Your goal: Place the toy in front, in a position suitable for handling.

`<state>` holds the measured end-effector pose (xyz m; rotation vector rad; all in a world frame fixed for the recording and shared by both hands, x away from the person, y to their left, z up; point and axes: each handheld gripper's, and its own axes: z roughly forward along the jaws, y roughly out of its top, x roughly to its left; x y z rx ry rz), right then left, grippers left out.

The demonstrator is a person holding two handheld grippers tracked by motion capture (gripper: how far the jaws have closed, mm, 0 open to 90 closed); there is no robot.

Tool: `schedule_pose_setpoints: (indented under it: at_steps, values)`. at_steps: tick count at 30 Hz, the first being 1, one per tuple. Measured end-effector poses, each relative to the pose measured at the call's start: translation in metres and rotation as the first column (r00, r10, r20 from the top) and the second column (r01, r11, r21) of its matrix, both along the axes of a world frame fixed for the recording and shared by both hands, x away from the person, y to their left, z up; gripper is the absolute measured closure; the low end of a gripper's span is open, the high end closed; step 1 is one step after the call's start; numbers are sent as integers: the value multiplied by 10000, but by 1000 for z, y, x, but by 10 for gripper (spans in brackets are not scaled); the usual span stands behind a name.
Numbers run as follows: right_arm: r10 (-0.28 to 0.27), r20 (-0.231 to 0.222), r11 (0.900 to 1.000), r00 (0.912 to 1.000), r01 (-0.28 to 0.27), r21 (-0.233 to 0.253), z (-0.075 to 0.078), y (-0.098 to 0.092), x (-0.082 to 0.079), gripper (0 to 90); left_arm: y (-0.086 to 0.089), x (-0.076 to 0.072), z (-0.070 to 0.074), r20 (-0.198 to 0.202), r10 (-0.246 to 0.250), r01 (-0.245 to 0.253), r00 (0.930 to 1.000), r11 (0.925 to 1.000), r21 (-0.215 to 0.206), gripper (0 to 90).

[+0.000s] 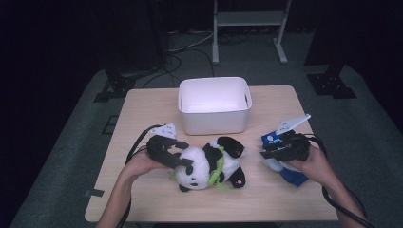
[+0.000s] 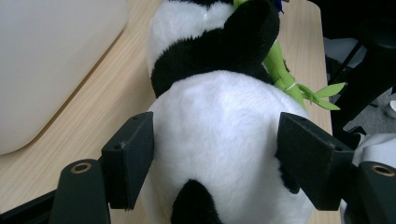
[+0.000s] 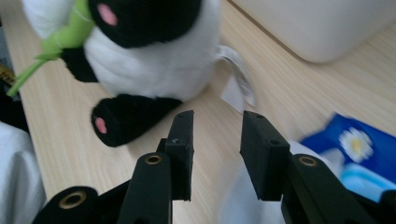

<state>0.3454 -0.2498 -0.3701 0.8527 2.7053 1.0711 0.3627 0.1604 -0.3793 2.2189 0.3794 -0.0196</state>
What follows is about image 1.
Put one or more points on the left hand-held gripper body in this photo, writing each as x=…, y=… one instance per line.
x=157, y=148

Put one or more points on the black stand base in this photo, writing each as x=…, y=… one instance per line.
x=115, y=87
x=331, y=84

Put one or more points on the person's left hand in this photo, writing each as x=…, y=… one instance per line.
x=142, y=163

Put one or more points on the blue white snack bag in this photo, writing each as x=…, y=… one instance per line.
x=293, y=177

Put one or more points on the panda plush toy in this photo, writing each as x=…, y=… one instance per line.
x=198, y=164

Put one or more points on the white metal stand frame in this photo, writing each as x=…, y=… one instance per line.
x=250, y=18

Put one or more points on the person's right hand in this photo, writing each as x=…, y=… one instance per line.
x=316, y=167

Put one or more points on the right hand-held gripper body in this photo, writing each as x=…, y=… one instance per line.
x=294, y=147

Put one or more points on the white plastic bin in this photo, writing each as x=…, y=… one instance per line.
x=214, y=122

